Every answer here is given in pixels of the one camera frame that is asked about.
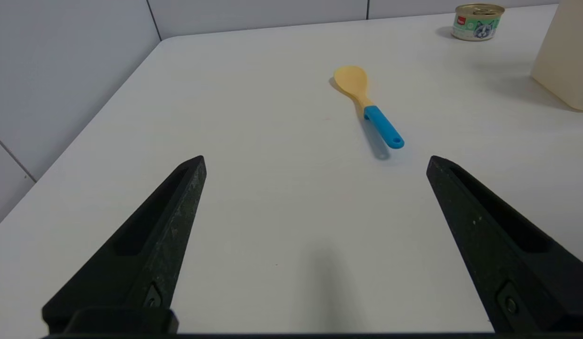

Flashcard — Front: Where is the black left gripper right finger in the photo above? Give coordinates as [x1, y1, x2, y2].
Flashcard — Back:
[426, 156, 583, 334]

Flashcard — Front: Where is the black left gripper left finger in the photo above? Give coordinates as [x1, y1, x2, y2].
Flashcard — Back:
[42, 156, 207, 336]

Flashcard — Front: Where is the cream plastic box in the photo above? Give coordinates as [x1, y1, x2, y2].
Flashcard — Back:
[531, 0, 583, 112]

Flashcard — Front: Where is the green cat food can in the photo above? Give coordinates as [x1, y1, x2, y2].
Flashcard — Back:
[451, 3, 505, 42]

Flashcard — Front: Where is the yellow spoon with blue handle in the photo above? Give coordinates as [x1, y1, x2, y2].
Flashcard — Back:
[333, 65, 405, 150]

